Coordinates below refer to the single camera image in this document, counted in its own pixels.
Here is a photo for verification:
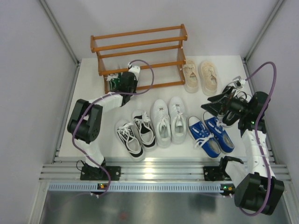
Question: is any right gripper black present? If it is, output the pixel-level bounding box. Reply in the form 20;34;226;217
201;86;251;117

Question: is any green sneaker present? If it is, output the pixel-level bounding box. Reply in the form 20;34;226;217
107;72;121;91
119;71;138;93

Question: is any black white sneaker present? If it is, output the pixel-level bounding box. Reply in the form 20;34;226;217
132;110;157;152
115;119;145;161

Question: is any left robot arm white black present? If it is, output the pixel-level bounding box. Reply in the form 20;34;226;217
67;68;140;180

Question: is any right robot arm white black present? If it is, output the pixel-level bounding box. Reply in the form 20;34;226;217
201;89;285;216

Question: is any wooden two-tier shoe rack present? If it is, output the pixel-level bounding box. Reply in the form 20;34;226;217
90;23;188;94

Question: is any black canvas sneaker lower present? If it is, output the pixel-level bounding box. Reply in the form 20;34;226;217
217;91;252;127

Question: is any black canvas sneaker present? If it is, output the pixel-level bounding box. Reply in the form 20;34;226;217
221;83;242;97
217;91;252;127

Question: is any black canvas sneaker upper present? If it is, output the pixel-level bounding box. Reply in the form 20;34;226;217
221;83;242;97

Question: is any beige sneaker right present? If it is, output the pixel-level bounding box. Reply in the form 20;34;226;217
199;61;218;96

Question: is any beige sneaker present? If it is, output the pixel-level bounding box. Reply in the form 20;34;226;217
182;59;199;93
199;61;218;96

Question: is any blue sneaker left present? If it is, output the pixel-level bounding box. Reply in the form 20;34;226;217
187;116;221;159

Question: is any blue sneaker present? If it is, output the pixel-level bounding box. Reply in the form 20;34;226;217
187;116;221;159
202;112;235;154

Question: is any beige sneaker left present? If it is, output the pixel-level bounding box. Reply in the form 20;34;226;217
182;59;199;93

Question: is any blue sneaker right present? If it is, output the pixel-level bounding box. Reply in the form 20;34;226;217
202;112;235;154

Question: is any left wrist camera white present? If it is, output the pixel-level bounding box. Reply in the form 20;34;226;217
128;63;141;77

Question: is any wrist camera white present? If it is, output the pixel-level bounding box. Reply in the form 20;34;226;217
128;63;141;77
233;76;246;89

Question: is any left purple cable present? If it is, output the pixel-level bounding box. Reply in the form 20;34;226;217
71;59;155;199

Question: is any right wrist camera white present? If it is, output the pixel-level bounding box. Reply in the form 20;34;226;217
233;76;246;89

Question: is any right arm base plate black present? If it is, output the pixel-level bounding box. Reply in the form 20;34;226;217
203;166;231;182

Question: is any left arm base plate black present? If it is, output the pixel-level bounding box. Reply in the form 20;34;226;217
80;164;121;181

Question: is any aluminium mounting rail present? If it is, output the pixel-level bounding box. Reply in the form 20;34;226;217
38;156;292;182

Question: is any slotted grey cable duct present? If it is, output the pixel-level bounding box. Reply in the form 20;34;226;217
48;182;234;193

